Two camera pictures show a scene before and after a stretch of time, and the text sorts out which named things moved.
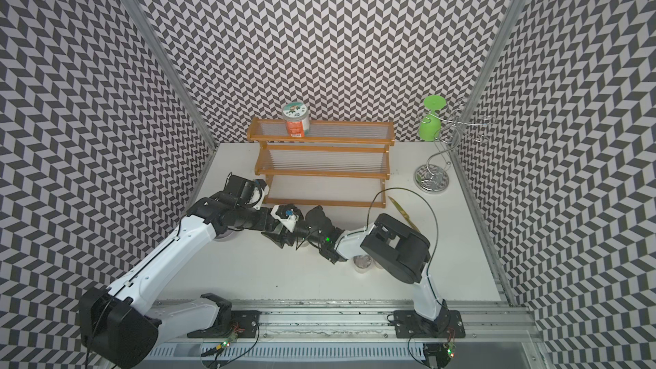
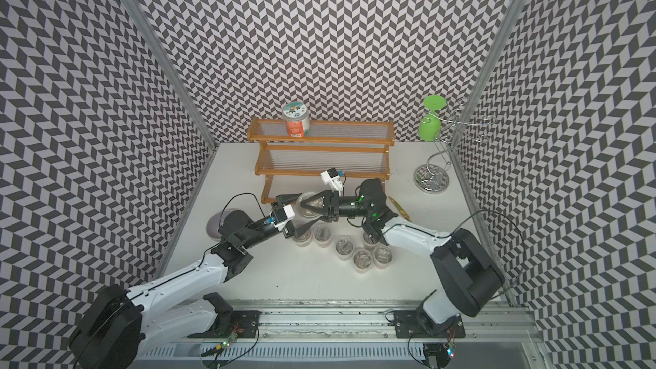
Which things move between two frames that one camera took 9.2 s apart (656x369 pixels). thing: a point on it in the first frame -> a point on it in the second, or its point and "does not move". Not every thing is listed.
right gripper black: x=278 y=239 -> x=330 y=202
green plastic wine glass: x=430 y=126 does not move
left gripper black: x=266 y=221 -> x=285 y=199
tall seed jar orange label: x=296 y=118 does not move
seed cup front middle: x=362 y=263 does not move
